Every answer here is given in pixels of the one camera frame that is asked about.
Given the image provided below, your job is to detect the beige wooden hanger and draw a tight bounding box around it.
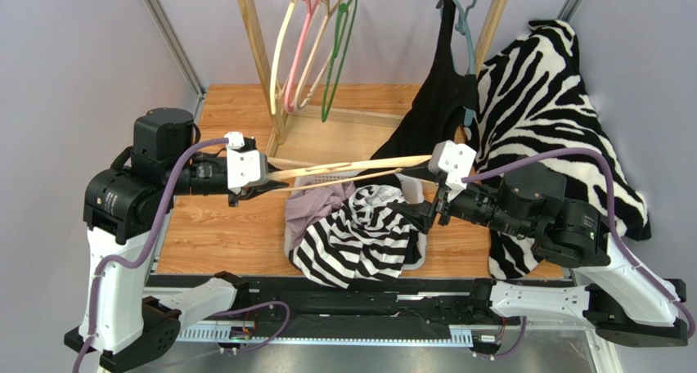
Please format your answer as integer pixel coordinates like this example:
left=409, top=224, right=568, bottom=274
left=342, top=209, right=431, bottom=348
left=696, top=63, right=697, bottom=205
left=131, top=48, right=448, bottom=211
left=268, top=155, right=431, bottom=192

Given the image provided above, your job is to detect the black tank top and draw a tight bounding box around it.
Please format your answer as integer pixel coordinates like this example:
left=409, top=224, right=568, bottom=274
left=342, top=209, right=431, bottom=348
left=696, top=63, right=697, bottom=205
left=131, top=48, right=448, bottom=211
left=371, top=0, right=477, bottom=160
left=403, top=230, right=426, bottom=267

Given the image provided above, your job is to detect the mauve pink tank top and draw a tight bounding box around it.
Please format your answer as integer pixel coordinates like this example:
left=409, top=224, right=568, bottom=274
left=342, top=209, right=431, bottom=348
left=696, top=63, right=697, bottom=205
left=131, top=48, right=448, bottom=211
left=284, top=182, right=356, bottom=255

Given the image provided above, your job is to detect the striped tank top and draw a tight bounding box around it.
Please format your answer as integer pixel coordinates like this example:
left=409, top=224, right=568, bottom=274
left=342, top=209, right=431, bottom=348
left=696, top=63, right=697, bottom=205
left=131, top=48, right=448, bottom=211
left=286, top=184, right=416, bottom=289

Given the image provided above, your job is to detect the cream hanger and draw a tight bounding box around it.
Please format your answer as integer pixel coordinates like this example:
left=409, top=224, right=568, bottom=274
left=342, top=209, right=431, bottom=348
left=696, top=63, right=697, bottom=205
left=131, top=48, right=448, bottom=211
left=269, top=0, right=301, bottom=116

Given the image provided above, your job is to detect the grey blue hanger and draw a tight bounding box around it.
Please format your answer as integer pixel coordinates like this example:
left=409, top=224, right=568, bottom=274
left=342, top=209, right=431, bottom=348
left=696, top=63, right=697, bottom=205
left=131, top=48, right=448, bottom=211
left=451, top=0, right=483, bottom=128

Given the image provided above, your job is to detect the green hanger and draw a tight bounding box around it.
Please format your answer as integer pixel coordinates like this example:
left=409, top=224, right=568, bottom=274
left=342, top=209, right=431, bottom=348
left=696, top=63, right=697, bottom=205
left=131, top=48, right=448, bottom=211
left=321, top=0, right=358, bottom=123

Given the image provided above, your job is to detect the light pink hanger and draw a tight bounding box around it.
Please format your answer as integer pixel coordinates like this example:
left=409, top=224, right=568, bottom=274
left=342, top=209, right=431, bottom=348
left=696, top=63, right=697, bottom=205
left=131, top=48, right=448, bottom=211
left=295, top=0, right=339, bottom=111

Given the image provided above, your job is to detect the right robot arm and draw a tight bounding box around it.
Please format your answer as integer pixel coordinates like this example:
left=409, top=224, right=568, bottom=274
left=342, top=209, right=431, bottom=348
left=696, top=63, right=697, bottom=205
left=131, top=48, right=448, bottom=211
left=393, top=158, right=696, bottom=348

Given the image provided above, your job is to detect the white plastic basket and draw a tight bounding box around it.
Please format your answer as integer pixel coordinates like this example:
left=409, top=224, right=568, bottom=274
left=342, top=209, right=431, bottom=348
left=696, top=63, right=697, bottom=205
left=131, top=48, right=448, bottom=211
left=284, top=171, right=427, bottom=271

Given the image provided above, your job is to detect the zebra print blanket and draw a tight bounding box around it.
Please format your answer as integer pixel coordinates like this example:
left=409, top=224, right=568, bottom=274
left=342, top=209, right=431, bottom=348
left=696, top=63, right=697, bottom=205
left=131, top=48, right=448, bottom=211
left=464, top=20, right=652, bottom=280

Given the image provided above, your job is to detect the wooden clothes rack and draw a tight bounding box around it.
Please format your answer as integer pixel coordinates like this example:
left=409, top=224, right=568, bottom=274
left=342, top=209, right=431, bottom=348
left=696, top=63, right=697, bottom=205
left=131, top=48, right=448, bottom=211
left=237, top=0, right=508, bottom=170

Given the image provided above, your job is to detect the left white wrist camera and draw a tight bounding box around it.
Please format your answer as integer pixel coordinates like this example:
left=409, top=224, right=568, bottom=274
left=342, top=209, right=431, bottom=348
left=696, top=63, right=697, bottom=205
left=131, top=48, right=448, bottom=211
left=224, top=132, right=268, bottom=194

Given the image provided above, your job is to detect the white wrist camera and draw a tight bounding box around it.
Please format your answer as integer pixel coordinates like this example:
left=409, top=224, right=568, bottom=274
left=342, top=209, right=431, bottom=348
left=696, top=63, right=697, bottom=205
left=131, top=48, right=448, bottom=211
left=224, top=132, right=268, bottom=194
left=428, top=140, right=476, bottom=202

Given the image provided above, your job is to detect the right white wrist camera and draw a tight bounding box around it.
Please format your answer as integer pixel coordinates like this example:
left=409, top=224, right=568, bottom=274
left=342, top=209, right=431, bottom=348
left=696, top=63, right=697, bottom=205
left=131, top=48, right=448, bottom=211
left=428, top=140, right=476, bottom=202

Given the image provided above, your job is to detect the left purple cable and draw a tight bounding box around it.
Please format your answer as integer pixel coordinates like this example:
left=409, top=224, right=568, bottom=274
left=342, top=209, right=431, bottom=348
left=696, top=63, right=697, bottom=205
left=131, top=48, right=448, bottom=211
left=72, top=137, right=230, bottom=373

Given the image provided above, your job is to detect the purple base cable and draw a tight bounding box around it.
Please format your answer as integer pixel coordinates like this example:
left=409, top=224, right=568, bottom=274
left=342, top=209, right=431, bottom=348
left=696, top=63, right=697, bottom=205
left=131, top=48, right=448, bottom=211
left=212, top=301, right=290, bottom=353

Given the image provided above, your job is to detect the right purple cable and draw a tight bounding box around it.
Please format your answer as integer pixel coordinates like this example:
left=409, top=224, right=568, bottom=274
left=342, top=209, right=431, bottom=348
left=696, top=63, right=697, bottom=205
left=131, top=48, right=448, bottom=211
left=462, top=146, right=697, bottom=339

